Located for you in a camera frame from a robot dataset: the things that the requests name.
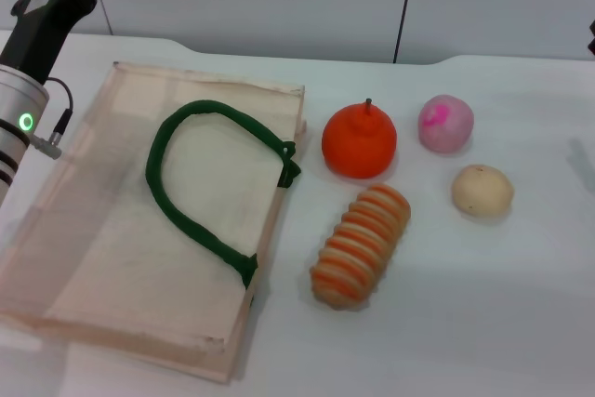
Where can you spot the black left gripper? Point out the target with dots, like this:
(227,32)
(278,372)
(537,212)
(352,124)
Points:
(42,25)

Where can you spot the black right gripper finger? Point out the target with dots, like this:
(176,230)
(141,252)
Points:
(592,39)

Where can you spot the pink peach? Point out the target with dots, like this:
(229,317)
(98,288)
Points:
(445,123)

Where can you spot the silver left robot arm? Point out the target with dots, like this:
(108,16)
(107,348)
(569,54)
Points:
(16,109)

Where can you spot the beige round potato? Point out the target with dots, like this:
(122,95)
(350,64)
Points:
(482,190)

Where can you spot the orange pear-shaped fruit with stem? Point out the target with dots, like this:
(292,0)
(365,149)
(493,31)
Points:
(359,141)

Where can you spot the orange striped bread roll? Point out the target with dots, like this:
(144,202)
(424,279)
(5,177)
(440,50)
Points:
(360,248)

